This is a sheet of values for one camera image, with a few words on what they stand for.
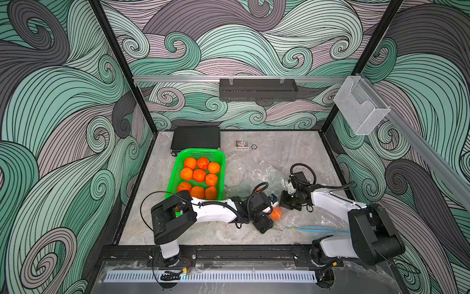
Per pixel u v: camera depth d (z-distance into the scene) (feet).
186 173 3.04
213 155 3.29
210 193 2.85
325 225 2.68
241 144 3.63
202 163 3.18
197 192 2.90
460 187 1.63
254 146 3.70
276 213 2.55
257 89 3.12
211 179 2.98
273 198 2.38
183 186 2.86
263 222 2.33
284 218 2.72
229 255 2.45
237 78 3.10
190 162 3.19
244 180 3.16
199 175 3.01
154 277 2.27
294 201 2.45
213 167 3.13
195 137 3.70
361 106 2.46
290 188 2.49
